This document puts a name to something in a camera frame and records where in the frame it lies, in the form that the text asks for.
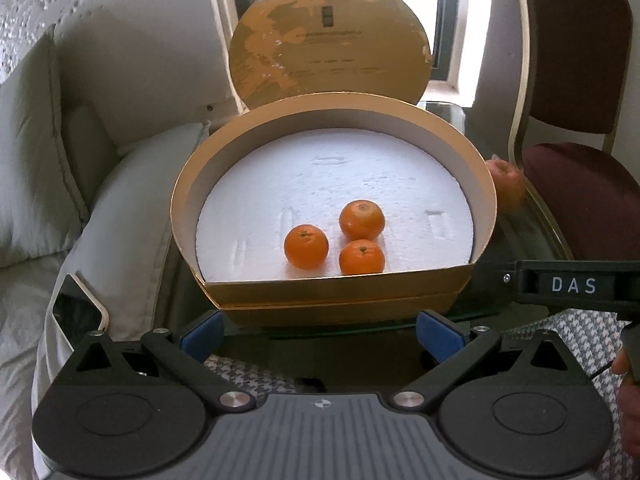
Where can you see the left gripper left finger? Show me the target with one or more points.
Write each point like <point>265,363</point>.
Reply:
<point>184,353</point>

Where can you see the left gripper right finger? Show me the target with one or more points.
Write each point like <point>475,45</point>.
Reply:
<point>460,355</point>

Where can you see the red apple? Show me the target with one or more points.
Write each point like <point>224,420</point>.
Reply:
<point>509,184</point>

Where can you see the round golden box lid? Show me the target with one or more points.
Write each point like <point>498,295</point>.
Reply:
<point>277,51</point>

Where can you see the person's right hand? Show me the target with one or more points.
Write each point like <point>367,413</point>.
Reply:
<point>628,401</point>

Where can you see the houndstooth patterned cloth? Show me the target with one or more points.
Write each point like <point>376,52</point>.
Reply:
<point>383,360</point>

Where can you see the smartphone with beige case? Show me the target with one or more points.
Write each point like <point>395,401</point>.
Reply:
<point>77,311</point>

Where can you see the white pillow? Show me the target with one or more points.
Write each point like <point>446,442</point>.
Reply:
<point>125,253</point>

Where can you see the front mandarin orange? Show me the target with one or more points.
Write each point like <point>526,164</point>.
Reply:
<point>361,257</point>

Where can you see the mandarin orange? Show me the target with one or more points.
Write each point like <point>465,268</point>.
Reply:
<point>306,247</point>
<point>362,220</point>
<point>361,257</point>

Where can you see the back mandarin orange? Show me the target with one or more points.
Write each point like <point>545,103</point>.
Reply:
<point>362,220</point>

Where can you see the left mandarin orange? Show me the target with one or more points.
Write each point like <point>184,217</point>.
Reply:
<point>306,247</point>

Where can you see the white foam insert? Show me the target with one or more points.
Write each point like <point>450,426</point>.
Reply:
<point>308,178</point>

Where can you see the dark red chair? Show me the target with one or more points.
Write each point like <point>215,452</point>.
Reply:
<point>574,68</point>

